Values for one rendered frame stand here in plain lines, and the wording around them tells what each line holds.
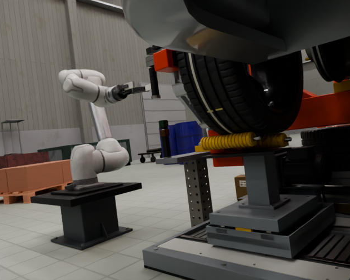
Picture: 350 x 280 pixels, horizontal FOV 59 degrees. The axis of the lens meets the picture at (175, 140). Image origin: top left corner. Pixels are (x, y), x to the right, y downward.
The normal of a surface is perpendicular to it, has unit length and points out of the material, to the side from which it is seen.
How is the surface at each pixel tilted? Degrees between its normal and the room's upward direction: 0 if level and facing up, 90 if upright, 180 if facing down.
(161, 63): 90
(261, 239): 90
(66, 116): 90
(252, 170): 90
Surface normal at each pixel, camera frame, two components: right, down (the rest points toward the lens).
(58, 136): 0.73, -0.09
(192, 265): -0.68, 0.08
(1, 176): -0.36, 0.04
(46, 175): 0.89, -0.11
